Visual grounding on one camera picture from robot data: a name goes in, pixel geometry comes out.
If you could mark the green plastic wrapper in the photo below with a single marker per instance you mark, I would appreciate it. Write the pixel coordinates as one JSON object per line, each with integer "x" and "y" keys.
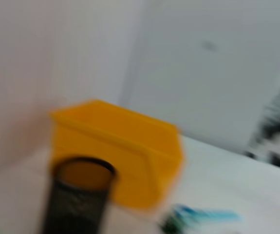
{"x": 172, "y": 225}

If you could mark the blue scissors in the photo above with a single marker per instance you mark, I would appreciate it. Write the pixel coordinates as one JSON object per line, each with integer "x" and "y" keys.
{"x": 208, "y": 214}

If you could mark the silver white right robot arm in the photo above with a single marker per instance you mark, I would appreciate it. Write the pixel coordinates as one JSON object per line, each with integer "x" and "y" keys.
{"x": 276, "y": 117}

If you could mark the black mesh pen holder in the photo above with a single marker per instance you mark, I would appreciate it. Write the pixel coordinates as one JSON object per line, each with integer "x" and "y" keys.
{"x": 76, "y": 204}

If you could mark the yellow plastic bin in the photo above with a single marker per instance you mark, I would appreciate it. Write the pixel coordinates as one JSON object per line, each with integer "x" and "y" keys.
{"x": 130, "y": 165}

